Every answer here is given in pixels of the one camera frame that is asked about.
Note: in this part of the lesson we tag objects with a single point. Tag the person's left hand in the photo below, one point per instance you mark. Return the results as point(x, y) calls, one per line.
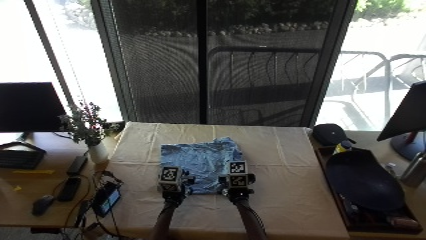
point(173, 193)

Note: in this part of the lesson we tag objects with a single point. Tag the person's right hand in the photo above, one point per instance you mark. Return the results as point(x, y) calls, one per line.
point(237, 192)

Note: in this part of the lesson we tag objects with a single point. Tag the blue cloth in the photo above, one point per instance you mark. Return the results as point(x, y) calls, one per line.
point(201, 163)

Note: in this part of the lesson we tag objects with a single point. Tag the white marker cube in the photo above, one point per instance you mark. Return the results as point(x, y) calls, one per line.
point(237, 175)
point(169, 175)

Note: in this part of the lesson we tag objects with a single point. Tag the cream tablecloth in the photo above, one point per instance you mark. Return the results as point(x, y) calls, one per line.
point(221, 206)

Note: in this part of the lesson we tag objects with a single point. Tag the smartphone with blue screen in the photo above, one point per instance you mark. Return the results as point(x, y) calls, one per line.
point(106, 199)

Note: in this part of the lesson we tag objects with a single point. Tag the black remote control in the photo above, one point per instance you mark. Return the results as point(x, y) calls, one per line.
point(69, 189)
point(77, 165)

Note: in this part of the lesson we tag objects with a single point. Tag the flowering plant in white vase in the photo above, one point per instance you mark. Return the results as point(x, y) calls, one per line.
point(88, 131)

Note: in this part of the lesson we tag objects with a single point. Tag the black round pouch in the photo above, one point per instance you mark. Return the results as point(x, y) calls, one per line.
point(330, 134)

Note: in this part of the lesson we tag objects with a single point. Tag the large black bowl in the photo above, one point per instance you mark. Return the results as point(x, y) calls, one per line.
point(363, 181)

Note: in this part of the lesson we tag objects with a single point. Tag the black computer mouse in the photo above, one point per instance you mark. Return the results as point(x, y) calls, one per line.
point(43, 204)

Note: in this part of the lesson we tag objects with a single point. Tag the brown wooden tray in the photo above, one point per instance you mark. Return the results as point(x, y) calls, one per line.
point(367, 220)

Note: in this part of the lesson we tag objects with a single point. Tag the yellow ruler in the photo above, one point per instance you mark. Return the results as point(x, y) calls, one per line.
point(33, 172)

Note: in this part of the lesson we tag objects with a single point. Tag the black keyboard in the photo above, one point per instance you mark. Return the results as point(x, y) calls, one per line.
point(19, 159)

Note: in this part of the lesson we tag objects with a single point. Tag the metal railing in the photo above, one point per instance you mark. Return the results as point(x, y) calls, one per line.
point(310, 76)

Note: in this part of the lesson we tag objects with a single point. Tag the grey metal bottle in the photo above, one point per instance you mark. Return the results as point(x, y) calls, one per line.
point(414, 171)

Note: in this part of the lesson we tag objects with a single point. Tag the black computer monitor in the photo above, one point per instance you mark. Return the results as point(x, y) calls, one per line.
point(27, 106)

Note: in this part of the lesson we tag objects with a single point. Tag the dark tilted monitor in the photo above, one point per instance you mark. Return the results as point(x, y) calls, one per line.
point(406, 115)

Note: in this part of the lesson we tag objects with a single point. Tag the dark window frame screen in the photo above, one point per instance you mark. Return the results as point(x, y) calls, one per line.
point(213, 60)

